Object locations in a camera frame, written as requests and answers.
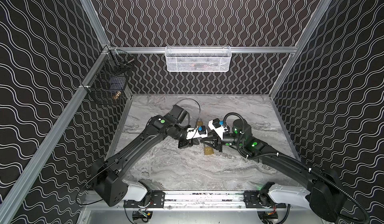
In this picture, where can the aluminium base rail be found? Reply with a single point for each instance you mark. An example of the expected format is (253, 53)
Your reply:
(207, 200)

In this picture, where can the black wire wall basket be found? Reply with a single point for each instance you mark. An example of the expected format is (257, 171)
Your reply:
(108, 86)

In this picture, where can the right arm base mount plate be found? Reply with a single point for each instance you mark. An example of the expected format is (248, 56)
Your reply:
(256, 199)

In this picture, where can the long shackle brass padlock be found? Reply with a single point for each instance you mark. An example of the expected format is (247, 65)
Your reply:
(208, 150)

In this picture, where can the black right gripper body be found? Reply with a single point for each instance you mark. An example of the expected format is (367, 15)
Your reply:
(216, 141)

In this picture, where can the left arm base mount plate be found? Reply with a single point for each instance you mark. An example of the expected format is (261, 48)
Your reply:
(152, 199)

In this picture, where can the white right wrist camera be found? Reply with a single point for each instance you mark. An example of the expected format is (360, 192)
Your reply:
(218, 127)

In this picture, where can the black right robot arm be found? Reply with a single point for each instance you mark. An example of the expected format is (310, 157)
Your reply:
(323, 193)

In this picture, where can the small brass padlock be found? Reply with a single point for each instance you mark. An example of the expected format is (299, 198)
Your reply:
(200, 122)

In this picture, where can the white mesh wall basket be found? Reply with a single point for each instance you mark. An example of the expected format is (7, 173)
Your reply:
(198, 58)

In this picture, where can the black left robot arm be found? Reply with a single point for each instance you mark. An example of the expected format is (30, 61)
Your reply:
(107, 175)

